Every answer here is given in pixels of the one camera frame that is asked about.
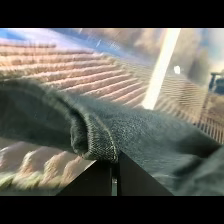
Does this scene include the dark denim jeans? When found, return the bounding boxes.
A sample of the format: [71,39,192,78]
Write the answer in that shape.
[0,77,224,197]

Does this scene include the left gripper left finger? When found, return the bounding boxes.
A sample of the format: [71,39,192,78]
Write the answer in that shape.
[55,160,114,197]

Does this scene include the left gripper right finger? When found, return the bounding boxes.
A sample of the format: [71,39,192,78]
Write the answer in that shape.
[116,151,175,197]

